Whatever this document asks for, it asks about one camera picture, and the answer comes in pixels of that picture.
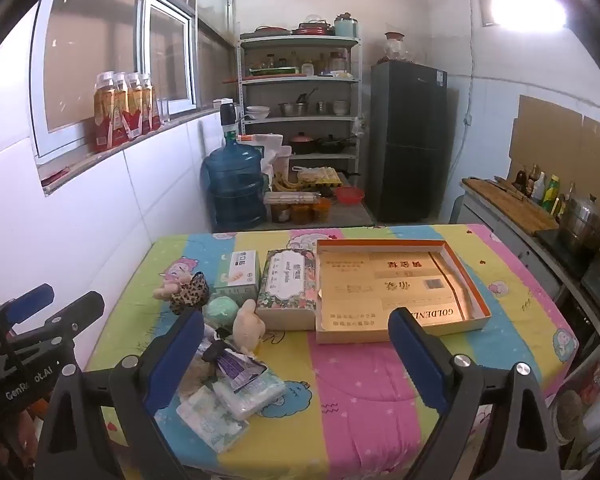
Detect dark refrigerator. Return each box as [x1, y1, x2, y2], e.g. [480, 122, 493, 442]
[370, 60, 448, 223]

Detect teal canister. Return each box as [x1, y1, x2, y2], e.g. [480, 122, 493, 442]
[334, 12, 359, 38]

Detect leopard print scrunchie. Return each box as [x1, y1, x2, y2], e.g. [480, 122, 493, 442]
[169, 272, 211, 315]

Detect floral tissue box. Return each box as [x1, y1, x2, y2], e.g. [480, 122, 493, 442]
[256, 249, 321, 332]

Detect plush teddy bear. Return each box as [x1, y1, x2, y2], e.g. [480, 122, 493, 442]
[180, 355, 220, 401]

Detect yellow-edged wipes packet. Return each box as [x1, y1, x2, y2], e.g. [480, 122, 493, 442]
[215, 349, 269, 394]

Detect black wok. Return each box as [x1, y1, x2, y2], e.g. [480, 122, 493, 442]
[317, 135, 357, 155]

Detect red plastic basin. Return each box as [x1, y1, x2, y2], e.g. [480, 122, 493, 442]
[335, 186, 366, 206]

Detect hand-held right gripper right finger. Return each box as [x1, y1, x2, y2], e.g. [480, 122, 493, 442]
[387, 306, 563, 480]

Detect white floral tissue pack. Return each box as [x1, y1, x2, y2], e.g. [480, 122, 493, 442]
[212, 370, 287, 422]
[176, 385, 251, 454]

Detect clear plastic box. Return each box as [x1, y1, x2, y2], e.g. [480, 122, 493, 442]
[264, 191, 321, 206]

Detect black induction cooker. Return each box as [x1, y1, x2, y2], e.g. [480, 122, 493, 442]
[535, 227, 598, 281]

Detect shallow cardboard box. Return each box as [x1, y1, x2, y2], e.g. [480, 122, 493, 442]
[314, 238, 492, 345]

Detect white sliding window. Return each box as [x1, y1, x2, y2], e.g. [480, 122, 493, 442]
[30, 0, 236, 161]

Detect colourful printed blanket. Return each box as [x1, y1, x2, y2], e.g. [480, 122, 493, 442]
[82, 224, 580, 468]

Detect grey counter cabinet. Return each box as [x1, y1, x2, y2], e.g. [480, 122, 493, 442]
[450, 177, 600, 356]

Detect water pump dispenser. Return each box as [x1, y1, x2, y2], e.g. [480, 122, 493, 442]
[220, 102, 253, 143]

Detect glass jar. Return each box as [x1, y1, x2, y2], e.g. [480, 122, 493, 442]
[382, 31, 406, 63]

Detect cream plush toy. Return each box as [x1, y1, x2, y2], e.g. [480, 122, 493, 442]
[231, 299, 267, 356]

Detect blue water jug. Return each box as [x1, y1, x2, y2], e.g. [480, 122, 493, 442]
[201, 135, 267, 231]

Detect mint green bath sponge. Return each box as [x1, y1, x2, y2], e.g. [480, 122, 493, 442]
[203, 297, 241, 328]

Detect green yellow bottle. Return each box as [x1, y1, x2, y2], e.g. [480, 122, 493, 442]
[542, 175, 561, 211]

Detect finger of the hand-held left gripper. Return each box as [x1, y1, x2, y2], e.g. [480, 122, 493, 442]
[10, 291, 106, 356]
[0, 283, 56, 329]

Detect pink plush toy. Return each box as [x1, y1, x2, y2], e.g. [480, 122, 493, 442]
[153, 280, 182, 303]

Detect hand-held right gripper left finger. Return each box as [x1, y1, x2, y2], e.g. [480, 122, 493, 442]
[32, 307, 206, 480]

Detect steel steamer pot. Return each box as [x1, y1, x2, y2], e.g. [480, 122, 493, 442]
[560, 195, 600, 256]

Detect green white carton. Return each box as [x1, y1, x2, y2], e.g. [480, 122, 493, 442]
[213, 250, 262, 308]

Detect red lidded pan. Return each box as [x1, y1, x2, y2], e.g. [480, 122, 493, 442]
[292, 16, 333, 36]

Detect black hair band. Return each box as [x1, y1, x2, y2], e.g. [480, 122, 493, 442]
[202, 339, 242, 364]

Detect metal shelf rack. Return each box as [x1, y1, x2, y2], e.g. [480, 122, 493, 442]
[237, 35, 363, 196]

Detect white sack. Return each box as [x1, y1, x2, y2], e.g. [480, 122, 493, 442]
[240, 134, 292, 181]

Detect black pot red lid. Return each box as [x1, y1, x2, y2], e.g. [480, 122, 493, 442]
[287, 132, 317, 155]

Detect small yellow bottle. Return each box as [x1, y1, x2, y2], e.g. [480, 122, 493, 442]
[555, 182, 573, 221]

